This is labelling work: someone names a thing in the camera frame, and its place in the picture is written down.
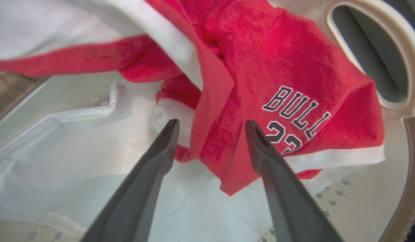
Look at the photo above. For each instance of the red Bulls jersey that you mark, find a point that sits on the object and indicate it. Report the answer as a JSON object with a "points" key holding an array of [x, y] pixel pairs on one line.
{"points": [[261, 67]]}

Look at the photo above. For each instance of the white laundry basket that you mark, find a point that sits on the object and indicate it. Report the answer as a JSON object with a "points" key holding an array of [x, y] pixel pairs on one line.
{"points": [[59, 161]]}

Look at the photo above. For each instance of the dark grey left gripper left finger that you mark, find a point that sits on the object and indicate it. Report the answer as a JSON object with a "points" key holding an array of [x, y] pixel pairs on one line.
{"points": [[143, 188]]}

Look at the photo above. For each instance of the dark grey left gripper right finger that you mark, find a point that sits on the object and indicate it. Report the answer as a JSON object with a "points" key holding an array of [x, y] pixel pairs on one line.
{"points": [[285, 191]]}

